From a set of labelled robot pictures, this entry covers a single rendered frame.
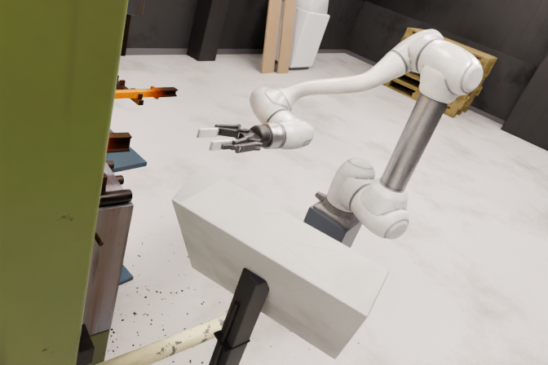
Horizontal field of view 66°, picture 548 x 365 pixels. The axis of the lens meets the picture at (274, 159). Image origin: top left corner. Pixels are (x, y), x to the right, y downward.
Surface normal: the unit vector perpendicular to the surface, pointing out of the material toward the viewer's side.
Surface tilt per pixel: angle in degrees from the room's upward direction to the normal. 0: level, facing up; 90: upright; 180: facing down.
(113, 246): 90
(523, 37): 90
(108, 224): 90
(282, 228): 30
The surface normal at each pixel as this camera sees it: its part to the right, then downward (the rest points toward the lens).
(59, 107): 0.59, 0.52
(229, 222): 0.04, -0.59
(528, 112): -0.58, 0.20
